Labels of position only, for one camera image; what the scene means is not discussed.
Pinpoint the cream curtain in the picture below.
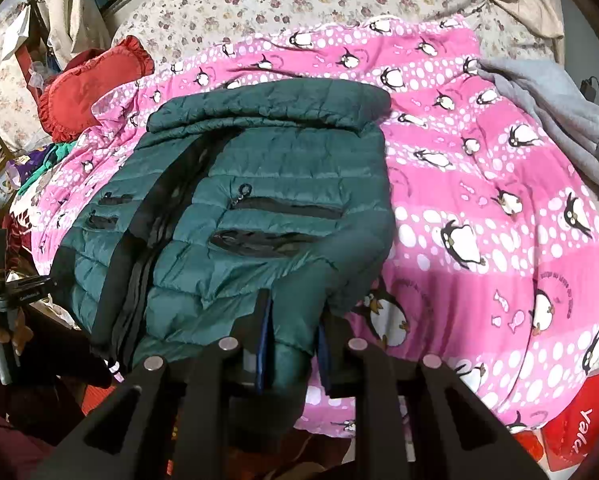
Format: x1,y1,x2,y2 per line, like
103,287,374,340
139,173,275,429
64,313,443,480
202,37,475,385
29,0,113,69

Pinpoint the floral pillow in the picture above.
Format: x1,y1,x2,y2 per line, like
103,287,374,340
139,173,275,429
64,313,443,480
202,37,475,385
0,5,53,154

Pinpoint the green puffer jacket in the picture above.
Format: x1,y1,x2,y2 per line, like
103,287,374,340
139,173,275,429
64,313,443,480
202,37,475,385
49,78,398,442

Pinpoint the floral bed sheet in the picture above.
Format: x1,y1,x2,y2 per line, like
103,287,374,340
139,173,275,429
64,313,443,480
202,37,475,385
112,0,566,72

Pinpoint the grey cloth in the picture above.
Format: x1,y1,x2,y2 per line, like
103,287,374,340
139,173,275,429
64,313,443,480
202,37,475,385
477,57,599,217

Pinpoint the pink penguin print blanket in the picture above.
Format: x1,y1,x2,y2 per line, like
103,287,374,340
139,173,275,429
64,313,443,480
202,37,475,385
9,14,599,437

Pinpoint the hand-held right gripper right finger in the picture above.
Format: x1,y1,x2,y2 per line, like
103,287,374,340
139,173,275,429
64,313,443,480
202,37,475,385
317,310,551,480

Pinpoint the green cloth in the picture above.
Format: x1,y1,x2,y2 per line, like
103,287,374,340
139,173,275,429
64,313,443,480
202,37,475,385
16,140,78,197

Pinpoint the red bag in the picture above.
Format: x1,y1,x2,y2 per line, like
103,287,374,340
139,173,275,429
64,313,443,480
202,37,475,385
539,366,599,472

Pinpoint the red ruffled pillow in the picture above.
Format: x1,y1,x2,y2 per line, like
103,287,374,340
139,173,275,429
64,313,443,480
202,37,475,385
39,35,156,144

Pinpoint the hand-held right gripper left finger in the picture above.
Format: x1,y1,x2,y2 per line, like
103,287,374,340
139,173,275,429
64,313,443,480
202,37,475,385
29,287,273,480

